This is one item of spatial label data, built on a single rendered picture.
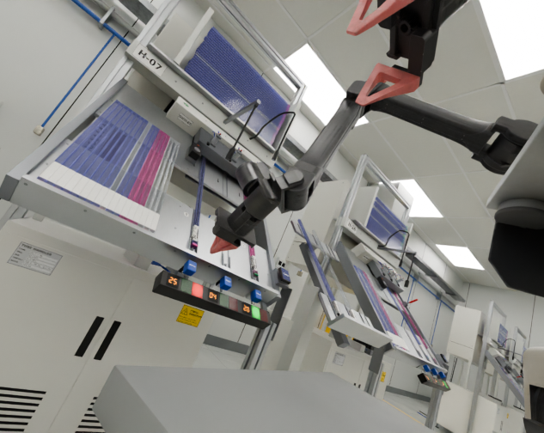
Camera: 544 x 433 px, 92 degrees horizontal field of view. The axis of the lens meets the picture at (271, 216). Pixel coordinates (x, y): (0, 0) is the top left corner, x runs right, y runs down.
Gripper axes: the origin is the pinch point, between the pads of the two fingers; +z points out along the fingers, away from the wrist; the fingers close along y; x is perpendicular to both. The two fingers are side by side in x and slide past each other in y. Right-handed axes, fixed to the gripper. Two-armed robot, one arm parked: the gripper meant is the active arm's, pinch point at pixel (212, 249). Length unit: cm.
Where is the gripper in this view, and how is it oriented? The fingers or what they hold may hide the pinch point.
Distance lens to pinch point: 63.5
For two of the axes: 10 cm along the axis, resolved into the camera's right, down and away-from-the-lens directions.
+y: -7.2, -4.6, -5.2
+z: -6.8, 6.2, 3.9
